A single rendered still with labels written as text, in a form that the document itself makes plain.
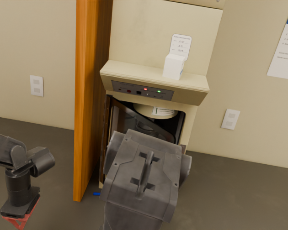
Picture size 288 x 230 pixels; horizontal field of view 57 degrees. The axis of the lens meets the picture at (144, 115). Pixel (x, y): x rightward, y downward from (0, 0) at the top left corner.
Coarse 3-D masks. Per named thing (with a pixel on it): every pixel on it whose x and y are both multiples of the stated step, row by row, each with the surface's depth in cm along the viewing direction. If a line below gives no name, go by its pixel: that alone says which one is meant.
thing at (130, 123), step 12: (120, 108) 87; (108, 120) 94; (120, 120) 89; (132, 120) 85; (144, 120) 80; (108, 132) 96; (120, 132) 91; (144, 132) 82; (156, 132) 78; (168, 132) 75; (108, 144) 98
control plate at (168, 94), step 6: (114, 84) 82; (120, 84) 81; (126, 84) 80; (132, 84) 80; (114, 90) 87; (120, 90) 86; (126, 90) 85; (132, 90) 84; (138, 90) 83; (144, 90) 82; (150, 90) 82; (156, 90) 81; (162, 90) 80; (168, 90) 79; (150, 96) 86; (156, 96) 86; (168, 96) 84
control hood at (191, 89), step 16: (112, 64) 82; (128, 64) 84; (128, 80) 77; (144, 80) 76; (160, 80) 76; (176, 80) 78; (192, 80) 80; (144, 96) 88; (176, 96) 83; (192, 96) 81
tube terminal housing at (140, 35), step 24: (120, 0) 77; (144, 0) 77; (168, 0) 78; (120, 24) 81; (144, 24) 80; (168, 24) 79; (192, 24) 78; (216, 24) 78; (120, 48) 84; (144, 48) 83; (168, 48) 82; (192, 48) 82; (192, 72) 85; (120, 96) 92; (192, 120) 93
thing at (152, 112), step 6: (138, 108) 98; (144, 108) 97; (150, 108) 96; (156, 108) 95; (162, 108) 96; (144, 114) 97; (150, 114) 96; (156, 114) 96; (162, 114) 96; (168, 114) 97; (174, 114) 99
